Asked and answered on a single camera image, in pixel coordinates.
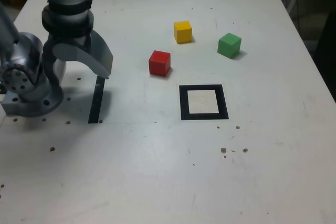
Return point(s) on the green cube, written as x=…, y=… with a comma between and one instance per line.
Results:
x=229, y=45

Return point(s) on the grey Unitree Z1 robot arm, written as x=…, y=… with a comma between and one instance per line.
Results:
x=26, y=87

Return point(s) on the red cube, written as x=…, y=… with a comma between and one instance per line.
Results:
x=158, y=64

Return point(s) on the black tape strip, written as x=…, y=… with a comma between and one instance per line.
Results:
x=95, y=103

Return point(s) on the yellow cube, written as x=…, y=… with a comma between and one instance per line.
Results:
x=183, y=32

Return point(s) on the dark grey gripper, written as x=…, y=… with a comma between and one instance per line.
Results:
x=71, y=41

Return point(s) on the black tape square outline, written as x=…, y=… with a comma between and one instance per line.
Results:
x=183, y=103

